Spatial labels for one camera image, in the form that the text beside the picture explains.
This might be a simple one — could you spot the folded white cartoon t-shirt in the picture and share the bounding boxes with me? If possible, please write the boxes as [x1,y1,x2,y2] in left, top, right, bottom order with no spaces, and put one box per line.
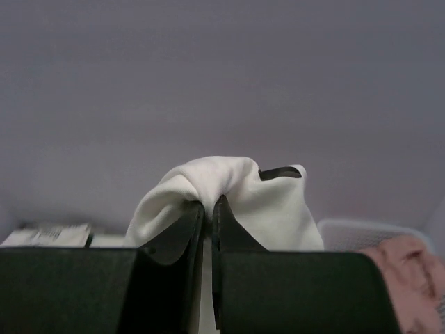
[1,224,91,248]

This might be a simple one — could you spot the white t-shirt with red-black print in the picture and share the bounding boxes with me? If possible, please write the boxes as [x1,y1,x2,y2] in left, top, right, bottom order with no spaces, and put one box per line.
[123,156,324,251]

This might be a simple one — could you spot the pink t-shirt in basket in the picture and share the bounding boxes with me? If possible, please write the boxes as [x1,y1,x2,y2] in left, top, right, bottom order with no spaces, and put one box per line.
[360,234,444,333]

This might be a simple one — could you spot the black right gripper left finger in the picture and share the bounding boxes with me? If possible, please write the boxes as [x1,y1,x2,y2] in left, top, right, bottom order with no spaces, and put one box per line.
[1,202,204,333]

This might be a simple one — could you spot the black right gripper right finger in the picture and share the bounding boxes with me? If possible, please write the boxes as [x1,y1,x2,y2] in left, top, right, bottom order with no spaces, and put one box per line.
[211,197,401,334]

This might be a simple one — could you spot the white perforated plastic basket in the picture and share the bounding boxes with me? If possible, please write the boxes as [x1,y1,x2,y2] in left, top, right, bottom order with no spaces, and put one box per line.
[317,218,437,255]

